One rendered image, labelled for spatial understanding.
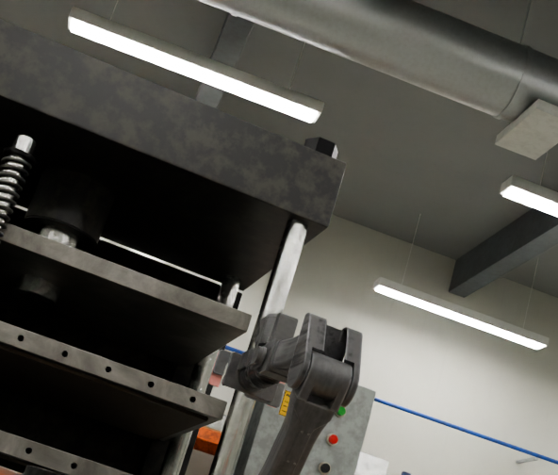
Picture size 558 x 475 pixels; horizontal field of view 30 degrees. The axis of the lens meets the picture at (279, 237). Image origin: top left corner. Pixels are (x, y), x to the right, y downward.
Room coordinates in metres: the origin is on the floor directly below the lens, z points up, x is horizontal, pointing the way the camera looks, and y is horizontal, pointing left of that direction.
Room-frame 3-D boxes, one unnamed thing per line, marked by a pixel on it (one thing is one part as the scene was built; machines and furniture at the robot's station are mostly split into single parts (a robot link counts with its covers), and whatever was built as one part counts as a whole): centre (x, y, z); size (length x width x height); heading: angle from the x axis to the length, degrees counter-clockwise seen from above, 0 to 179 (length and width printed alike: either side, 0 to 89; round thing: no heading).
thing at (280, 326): (1.81, -0.05, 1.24); 0.12 x 0.09 x 0.12; 13
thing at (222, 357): (1.97, 0.01, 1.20); 0.09 x 0.07 x 0.07; 13
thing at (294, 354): (1.65, -0.10, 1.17); 0.30 x 0.09 x 0.12; 13
